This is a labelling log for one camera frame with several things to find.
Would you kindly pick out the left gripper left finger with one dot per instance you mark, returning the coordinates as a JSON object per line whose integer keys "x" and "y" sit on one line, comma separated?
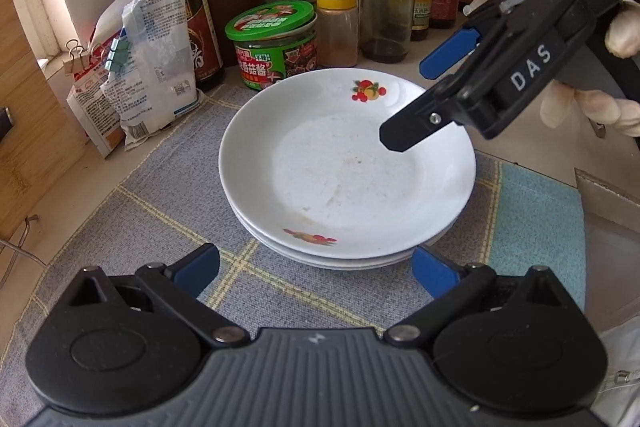
{"x": 174, "y": 290}

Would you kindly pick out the bamboo cutting board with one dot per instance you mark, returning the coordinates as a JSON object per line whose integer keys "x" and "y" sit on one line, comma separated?
{"x": 43, "y": 143}

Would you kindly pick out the stained fruit plate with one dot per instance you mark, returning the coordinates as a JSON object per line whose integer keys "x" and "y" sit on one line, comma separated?
{"x": 331, "y": 263}

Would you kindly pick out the gloved right hand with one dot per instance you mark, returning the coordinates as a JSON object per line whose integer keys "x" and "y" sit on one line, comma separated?
{"x": 601, "y": 79}

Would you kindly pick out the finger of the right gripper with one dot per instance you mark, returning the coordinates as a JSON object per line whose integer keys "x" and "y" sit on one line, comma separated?
{"x": 432, "y": 111}
{"x": 446, "y": 55}

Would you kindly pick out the metal wire board stand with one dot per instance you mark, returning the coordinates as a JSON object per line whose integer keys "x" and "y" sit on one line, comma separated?
{"x": 17, "y": 250}

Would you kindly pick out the clipped red white bag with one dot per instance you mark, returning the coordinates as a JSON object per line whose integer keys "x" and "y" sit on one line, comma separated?
{"x": 84, "y": 63}

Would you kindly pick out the large fruit plate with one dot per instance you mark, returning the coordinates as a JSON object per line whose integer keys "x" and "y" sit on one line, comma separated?
{"x": 318, "y": 133}

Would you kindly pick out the clear glass oil bottle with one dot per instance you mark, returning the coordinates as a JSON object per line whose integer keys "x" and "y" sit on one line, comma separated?
{"x": 385, "y": 29}

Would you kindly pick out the white plastic powder bag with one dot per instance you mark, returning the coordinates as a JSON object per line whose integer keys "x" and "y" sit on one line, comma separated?
{"x": 151, "y": 80}

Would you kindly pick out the green lid sauce jar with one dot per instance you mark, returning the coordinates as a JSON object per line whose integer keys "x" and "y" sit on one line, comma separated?
{"x": 274, "y": 41}

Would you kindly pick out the black handled kitchen knife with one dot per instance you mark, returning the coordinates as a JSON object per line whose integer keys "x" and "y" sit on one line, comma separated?
{"x": 6, "y": 122}

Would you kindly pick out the grey blue checked towel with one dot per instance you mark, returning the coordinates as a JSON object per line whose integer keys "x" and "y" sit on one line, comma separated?
{"x": 173, "y": 202}

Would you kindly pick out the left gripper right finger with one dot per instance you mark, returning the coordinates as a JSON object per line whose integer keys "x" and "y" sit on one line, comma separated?
{"x": 455, "y": 289}

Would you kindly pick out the yellow cap spice jar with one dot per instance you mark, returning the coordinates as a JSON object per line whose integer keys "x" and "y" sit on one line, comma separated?
{"x": 337, "y": 33}

